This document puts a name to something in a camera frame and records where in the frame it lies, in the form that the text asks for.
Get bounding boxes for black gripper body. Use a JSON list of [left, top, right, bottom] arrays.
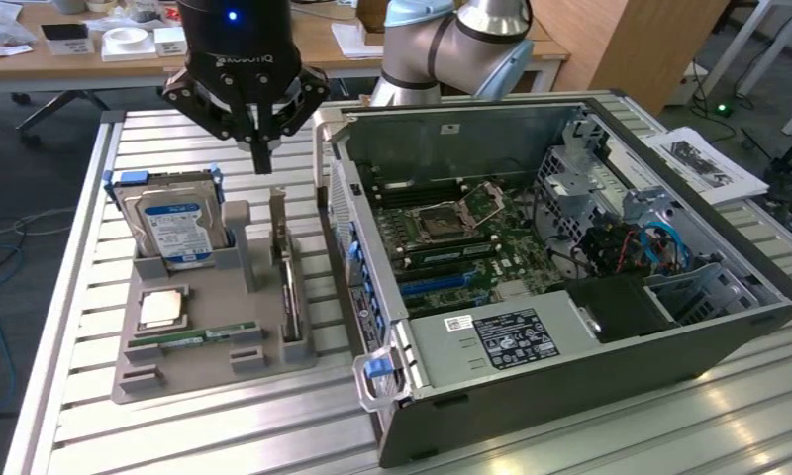
[[175, 0, 305, 108]]

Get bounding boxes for black graphics card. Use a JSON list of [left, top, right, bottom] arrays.
[[266, 186, 305, 345]]

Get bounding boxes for white loose papers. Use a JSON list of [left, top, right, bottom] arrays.
[[330, 22, 387, 60]]

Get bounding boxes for white flat box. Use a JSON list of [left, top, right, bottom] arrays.
[[98, 40, 159, 63]]

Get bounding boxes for brown cardboard box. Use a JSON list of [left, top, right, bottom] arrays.
[[354, 0, 391, 35]]

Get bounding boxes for black chair base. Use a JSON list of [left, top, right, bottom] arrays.
[[10, 87, 174, 145]]

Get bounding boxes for wooden desk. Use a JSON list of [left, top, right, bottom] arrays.
[[0, 0, 573, 108]]

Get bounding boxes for white box black top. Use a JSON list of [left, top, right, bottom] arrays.
[[40, 23, 95, 56]]

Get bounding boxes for hard disk with blue label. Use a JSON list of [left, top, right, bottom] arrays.
[[102, 165, 233, 272]]

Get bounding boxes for black RAM slot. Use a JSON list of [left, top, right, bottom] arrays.
[[370, 177, 466, 195], [374, 191, 470, 209]]

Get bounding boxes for metal socket cover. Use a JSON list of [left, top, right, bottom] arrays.
[[459, 181, 510, 225]]

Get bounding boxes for CPU socket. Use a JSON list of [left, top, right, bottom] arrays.
[[413, 200, 477, 246]]

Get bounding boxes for clear plastic bag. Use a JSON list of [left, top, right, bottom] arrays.
[[0, 0, 39, 47]]

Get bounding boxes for green RAM stick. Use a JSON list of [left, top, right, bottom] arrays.
[[130, 321, 259, 348], [405, 240, 500, 267]]

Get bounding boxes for grey parts rack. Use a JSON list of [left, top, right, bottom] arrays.
[[109, 199, 319, 405]]

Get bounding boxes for silver CPU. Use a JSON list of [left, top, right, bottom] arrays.
[[137, 289, 190, 329]]

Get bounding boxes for blue expansion slot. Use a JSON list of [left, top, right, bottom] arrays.
[[397, 273, 479, 299]]

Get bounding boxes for green motherboard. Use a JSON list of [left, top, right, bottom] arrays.
[[361, 162, 573, 321]]

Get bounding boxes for metal disk bay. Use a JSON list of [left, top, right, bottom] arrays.
[[537, 142, 634, 234], [642, 261, 764, 328]]

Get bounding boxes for wooden cabinet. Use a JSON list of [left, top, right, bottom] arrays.
[[530, 0, 730, 115]]

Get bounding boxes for silver chipset heatsink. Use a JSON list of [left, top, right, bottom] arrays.
[[493, 281, 536, 303]]

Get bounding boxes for grey power supply unit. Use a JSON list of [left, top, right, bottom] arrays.
[[405, 289, 598, 390]]

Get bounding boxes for printed paper stack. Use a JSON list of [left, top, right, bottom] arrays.
[[642, 126, 770, 207]]

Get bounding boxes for open black PC case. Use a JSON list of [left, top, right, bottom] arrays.
[[310, 93, 792, 470]]

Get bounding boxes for white floor cable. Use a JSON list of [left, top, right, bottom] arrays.
[[0, 206, 73, 238]]

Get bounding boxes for grey case handle blue latch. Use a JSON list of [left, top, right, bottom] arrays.
[[350, 345, 411, 413]]

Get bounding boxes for blue wire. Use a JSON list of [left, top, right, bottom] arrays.
[[636, 221, 694, 276]]

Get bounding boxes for white desk frame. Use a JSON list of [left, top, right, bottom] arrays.
[[698, 0, 792, 135]]

